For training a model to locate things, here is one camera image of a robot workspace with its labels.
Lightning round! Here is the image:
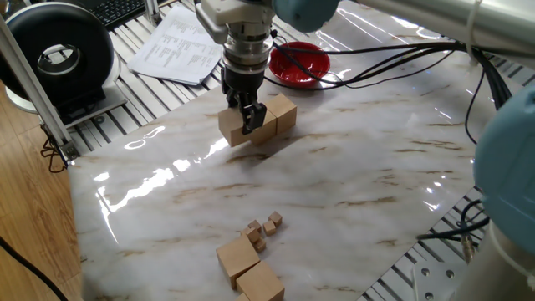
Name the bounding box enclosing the white printed paper stack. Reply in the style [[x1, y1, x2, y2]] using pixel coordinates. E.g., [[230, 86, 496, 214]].
[[127, 4, 225, 87]]

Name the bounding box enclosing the black ring device white base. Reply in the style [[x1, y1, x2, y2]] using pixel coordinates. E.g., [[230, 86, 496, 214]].
[[0, 2, 129, 129]]

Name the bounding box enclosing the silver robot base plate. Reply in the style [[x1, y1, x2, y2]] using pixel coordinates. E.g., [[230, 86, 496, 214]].
[[411, 261, 469, 301]]

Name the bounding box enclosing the black computer keyboard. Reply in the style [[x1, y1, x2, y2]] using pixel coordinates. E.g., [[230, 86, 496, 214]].
[[73, 0, 147, 30]]

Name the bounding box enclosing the black cable with connector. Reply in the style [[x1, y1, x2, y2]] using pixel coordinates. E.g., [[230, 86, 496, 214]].
[[416, 198, 491, 265]]

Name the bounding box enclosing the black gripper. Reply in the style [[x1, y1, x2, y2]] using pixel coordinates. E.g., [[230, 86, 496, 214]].
[[220, 65, 268, 136]]

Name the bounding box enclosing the aluminium frame post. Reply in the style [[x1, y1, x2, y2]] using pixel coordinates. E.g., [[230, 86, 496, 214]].
[[0, 16, 81, 163]]

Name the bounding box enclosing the white marble pattern board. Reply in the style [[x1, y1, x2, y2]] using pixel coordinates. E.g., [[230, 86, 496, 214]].
[[68, 0, 523, 301]]

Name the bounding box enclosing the red glossy bowl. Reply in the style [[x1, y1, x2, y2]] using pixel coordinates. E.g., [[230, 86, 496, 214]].
[[267, 41, 331, 89]]

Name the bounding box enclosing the short metal upright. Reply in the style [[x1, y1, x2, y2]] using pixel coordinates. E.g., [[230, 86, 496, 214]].
[[144, 0, 163, 27]]

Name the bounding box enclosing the tangled black wire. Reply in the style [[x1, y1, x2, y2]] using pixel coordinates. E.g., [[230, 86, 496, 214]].
[[40, 125, 68, 175]]

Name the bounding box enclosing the black gripper cable bundle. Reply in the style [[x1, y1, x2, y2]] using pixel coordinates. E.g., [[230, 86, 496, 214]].
[[262, 28, 514, 146]]

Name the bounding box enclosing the thick black floor cable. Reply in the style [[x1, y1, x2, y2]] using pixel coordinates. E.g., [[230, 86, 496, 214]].
[[0, 236, 70, 301]]

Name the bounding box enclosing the white wrist mount housing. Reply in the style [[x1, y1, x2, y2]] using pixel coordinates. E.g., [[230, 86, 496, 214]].
[[194, 0, 276, 45]]

